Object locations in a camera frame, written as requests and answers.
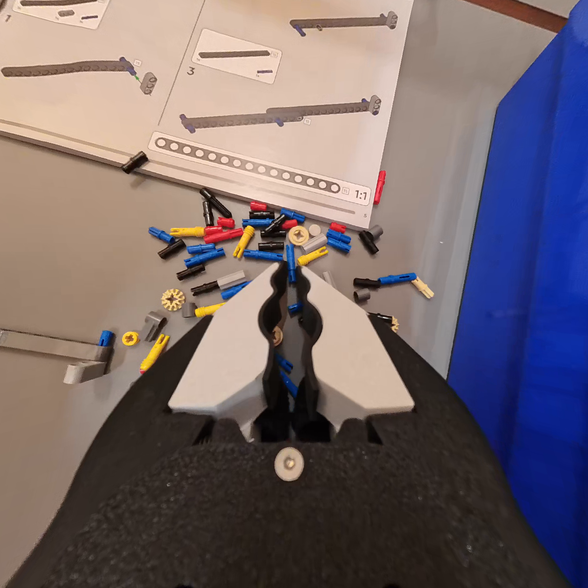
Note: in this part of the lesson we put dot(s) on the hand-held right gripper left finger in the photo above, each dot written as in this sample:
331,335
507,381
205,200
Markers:
216,367

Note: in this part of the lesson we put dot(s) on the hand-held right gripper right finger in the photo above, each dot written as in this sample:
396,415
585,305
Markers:
363,367

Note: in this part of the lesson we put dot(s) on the blue lego pin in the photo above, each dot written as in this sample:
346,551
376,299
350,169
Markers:
105,337
291,264

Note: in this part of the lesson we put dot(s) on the pile of small lego pieces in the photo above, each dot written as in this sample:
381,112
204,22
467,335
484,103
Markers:
220,248

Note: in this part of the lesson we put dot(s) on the light grey lego connector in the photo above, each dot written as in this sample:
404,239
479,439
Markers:
85,371

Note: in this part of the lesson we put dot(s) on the long grey lego beam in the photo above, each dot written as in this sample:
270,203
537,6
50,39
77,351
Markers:
46,344

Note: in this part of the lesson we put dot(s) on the black lego pin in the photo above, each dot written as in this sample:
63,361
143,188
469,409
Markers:
134,162

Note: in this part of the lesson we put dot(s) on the lego instruction booklet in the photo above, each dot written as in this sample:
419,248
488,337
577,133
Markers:
138,105

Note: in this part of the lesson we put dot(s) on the blue plastic bin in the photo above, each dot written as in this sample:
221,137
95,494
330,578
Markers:
528,275

